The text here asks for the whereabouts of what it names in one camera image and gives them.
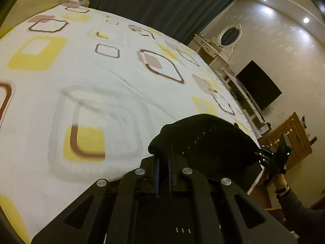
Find wooden cabinet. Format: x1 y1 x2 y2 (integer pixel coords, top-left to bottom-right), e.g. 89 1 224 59
258 112 312 169

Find dark green curtain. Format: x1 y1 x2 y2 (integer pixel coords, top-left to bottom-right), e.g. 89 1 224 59
89 0 236 45

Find black wristband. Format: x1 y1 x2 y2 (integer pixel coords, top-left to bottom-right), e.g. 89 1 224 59
275 185 290 194

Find person right hand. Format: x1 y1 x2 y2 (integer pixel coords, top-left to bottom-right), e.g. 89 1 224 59
273 173 288 189

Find black pants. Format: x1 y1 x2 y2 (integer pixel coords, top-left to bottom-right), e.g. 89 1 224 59
148 114 262 193

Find black flat television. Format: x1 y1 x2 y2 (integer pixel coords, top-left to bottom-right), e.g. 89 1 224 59
235 61 282 111

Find white dressing table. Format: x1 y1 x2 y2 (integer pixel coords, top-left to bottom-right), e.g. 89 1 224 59
188 34 230 72

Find white tv console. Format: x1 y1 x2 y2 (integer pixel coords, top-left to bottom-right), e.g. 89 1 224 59
214 68 268 139

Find patterned white bed sheet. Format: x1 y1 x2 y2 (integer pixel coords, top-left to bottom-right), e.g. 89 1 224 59
1 3 256 243

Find person right forearm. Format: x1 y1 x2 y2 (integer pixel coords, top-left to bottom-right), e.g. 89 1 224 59
276 188 324 243

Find oval white vanity mirror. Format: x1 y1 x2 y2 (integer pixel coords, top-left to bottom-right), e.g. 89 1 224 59
210 24 242 57

